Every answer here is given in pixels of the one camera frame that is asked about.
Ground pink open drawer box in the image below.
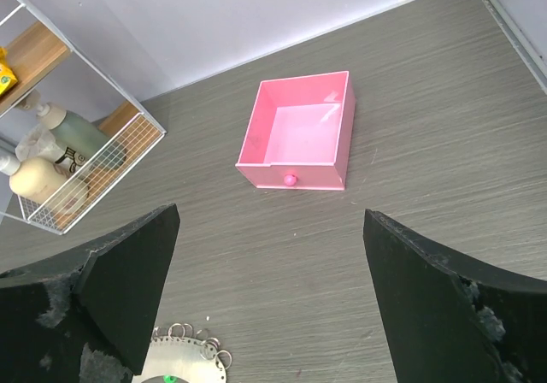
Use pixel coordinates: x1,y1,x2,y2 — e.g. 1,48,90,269
235,71,356,191

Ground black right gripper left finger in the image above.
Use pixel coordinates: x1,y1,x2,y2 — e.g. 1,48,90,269
1,204,179,382

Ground yellow candy bag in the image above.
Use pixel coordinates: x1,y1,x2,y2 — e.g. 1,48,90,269
0,47,18,96

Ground cream lotion bottle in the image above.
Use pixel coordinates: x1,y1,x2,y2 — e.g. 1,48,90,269
9,157,88,215

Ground green pump bottle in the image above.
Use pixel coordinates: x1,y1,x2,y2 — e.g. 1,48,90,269
37,103,126,170

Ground small grey capped bottle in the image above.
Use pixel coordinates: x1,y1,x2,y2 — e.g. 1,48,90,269
0,148,21,176

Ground white wire shelf rack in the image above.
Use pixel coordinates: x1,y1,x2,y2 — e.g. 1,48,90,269
1,0,167,235

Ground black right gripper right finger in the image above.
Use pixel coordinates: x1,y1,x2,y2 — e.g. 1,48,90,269
363,209,546,382

